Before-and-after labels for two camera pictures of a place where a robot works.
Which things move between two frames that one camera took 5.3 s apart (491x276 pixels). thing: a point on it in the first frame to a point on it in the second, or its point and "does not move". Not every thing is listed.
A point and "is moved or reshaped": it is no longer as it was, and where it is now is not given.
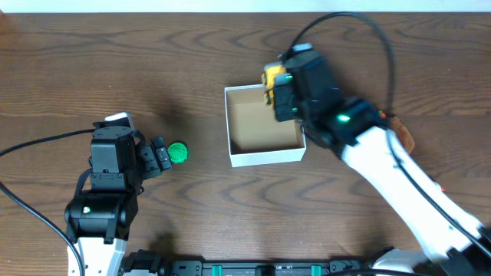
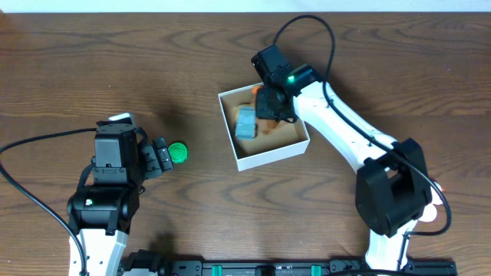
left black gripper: [154, 160] does not move
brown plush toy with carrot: [406, 137] to [269, 127]
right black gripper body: [305, 110] to [268, 107]
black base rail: [150, 262] does not move
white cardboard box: [255, 136] does not move
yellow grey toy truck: [271, 69] is moved or reshaped
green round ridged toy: [178, 152] does not move
